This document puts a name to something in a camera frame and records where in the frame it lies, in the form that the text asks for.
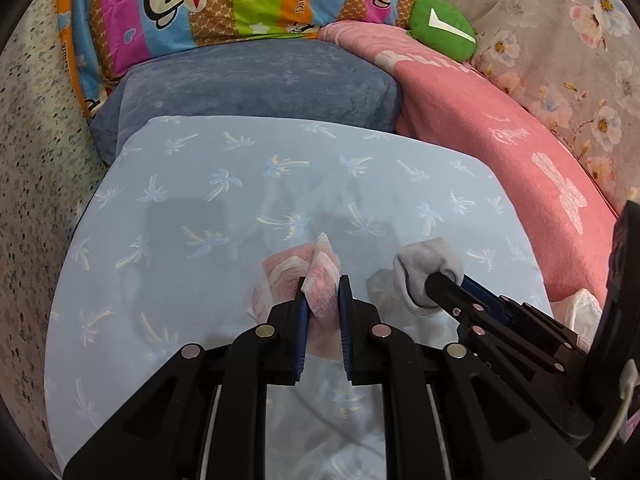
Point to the green round cushion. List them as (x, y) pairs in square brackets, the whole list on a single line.
[(440, 35)]

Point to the grey sock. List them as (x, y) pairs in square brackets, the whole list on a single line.
[(415, 270)]

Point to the blue-grey velvet cushion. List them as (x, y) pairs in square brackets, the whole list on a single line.
[(250, 80)]

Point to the grey floral cloth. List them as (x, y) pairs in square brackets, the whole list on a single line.
[(550, 35)]

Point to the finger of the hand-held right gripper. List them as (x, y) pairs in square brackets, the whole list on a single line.
[(445, 290), (480, 290)]

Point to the colourful monkey-print pillow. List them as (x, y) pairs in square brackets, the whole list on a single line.
[(200, 0)]

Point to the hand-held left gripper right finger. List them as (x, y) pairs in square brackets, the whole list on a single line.
[(346, 330)]

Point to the light blue palm print pillow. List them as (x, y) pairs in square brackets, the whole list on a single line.
[(200, 210)]

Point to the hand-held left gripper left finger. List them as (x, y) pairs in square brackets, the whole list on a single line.
[(299, 330)]

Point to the pink white sock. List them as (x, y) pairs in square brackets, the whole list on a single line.
[(322, 270)]

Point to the pink blanket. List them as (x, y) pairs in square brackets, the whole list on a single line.
[(475, 125)]

